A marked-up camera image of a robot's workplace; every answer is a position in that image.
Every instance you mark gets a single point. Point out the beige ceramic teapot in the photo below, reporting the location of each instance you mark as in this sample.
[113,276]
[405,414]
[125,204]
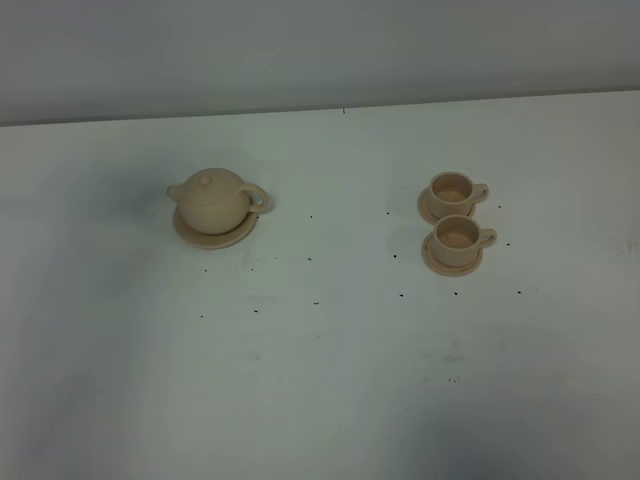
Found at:
[215,201]

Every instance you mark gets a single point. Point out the beige teapot saucer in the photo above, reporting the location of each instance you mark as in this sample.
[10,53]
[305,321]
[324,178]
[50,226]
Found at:
[212,242]

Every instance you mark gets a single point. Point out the near beige cup saucer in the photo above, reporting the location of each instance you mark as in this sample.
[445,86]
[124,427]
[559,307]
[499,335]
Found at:
[445,270]

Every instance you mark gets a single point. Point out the beige cup saucer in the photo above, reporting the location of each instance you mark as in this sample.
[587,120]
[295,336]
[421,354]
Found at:
[425,207]
[445,270]

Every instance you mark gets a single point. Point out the far beige cup saucer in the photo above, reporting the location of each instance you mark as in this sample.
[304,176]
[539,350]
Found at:
[425,207]

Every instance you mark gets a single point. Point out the near beige teacup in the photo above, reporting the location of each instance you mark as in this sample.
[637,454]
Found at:
[457,240]

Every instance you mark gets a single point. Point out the beige teacup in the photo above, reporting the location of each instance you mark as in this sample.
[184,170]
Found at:
[457,240]
[478,191]

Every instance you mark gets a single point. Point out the far beige teacup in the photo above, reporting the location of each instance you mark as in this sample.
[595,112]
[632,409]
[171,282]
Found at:
[478,191]

